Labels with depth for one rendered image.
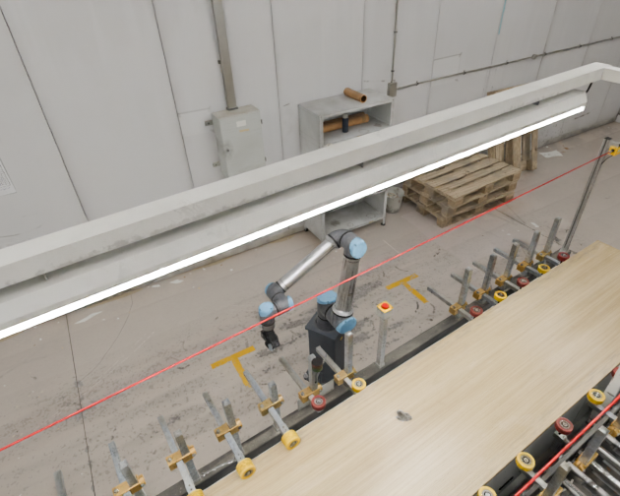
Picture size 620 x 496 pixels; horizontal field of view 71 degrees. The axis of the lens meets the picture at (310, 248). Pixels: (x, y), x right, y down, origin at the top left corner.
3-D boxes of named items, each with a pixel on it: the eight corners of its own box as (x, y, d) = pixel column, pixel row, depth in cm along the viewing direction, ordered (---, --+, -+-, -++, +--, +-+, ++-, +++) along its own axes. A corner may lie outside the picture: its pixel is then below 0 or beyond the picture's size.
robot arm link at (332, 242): (340, 218, 279) (259, 287, 272) (351, 227, 271) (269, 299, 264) (345, 229, 288) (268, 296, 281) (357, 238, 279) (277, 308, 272)
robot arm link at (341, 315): (341, 317, 315) (357, 227, 275) (355, 332, 303) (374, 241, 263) (324, 323, 308) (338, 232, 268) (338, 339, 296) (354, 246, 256)
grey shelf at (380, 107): (303, 230, 530) (296, 103, 438) (363, 209, 565) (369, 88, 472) (322, 248, 499) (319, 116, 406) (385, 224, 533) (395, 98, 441)
